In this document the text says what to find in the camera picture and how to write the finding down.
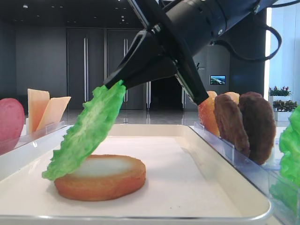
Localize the potted flowers planter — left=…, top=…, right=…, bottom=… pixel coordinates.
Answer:
left=269, top=86, right=298, bottom=122

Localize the yellow cheese slice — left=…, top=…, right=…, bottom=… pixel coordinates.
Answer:
left=36, top=97, right=71, bottom=131
left=27, top=89, right=50, bottom=134

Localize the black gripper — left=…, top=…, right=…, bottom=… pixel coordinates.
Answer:
left=104, top=0, right=226, bottom=105

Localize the clear acrylic right rack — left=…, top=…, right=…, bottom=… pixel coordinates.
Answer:
left=191, top=122, right=300, bottom=225

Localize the rear yellow cheese slice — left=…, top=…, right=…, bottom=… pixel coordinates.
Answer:
left=27, top=89, right=50, bottom=134

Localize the white rectangular tray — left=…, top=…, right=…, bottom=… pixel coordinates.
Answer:
left=0, top=125, right=272, bottom=225

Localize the front bread bun slice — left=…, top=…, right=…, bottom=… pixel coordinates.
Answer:
left=198, top=91, right=220, bottom=137

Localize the wall display screen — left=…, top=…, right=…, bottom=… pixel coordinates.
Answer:
left=210, top=75, right=226, bottom=85

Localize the front yellow cheese slice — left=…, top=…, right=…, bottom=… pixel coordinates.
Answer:
left=36, top=97, right=71, bottom=131

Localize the round bread slice on tray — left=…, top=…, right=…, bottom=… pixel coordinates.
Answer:
left=54, top=155, right=146, bottom=202

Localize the white paper tray liner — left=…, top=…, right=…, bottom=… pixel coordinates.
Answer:
left=0, top=136, right=241, bottom=217

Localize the bread bun slice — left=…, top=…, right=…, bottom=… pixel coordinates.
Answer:
left=198, top=91, right=220, bottom=137
left=225, top=92, right=240, bottom=104

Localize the black cable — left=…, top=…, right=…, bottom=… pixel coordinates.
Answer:
left=214, top=22, right=282, bottom=62

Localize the green lettuce leaf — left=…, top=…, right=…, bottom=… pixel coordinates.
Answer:
left=42, top=80, right=126, bottom=181
left=270, top=107, right=300, bottom=213

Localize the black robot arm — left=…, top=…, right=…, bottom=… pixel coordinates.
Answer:
left=104, top=0, right=278, bottom=105

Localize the right brown meat patty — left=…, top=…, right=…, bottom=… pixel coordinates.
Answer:
left=239, top=92, right=276, bottom=165

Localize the clear acrylic rack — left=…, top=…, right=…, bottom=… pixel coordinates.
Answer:
left=191, top=122, right=300, bottom=225
left=0, top=121, right=67, bottom=155

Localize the clear acrylic left rack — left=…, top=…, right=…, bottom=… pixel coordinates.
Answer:
left=0, top=121, right=67, bottom=155

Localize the left brown meat patty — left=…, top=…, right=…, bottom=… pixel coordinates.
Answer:
left=214, top=94, right=250, bottom=157

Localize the rear bread bun slice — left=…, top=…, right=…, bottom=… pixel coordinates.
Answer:
left=225, top=92, right=240, bottom=104

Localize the brown meat patty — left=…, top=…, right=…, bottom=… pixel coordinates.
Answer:
left=239, top=92, right=276, bottom=165
left=214, top=94, right=250, bottom=157

